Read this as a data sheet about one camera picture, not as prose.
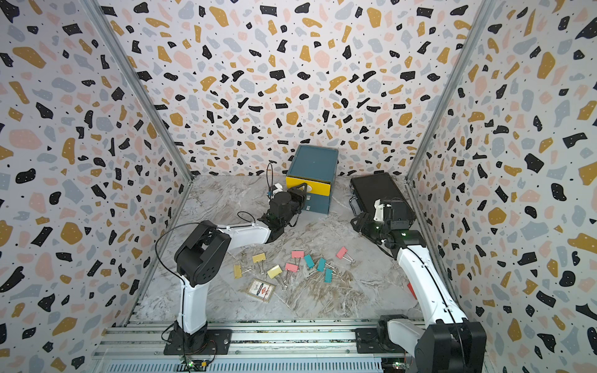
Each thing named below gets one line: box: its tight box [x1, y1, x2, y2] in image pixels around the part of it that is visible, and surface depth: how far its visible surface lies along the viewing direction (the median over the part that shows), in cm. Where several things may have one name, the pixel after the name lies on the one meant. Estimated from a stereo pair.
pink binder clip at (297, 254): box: [290, 250, 305, 267], surface depth 96 cm
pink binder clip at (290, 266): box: [283, 262, 300, 283], surface depth 92 cm
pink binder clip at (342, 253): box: [335, 246, 357, 265], surface depth 96 cm
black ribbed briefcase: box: [349, 172, 416, 236], surface depth 112 cm
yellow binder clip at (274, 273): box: [266, 264, 287, 291], surface depth 89 cm
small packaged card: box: [245, 278, 276, 304], surface depth 85 cm
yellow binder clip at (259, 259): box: [251, 252, 267, 276], surface depth 94 cm
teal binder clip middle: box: [317, 257, 327, 272], surface depth 93 cm
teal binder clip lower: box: [323, 268, 334, 284], surface depth 90 cm
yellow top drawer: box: [285, 175, 332, 197], surface depth 93 cm
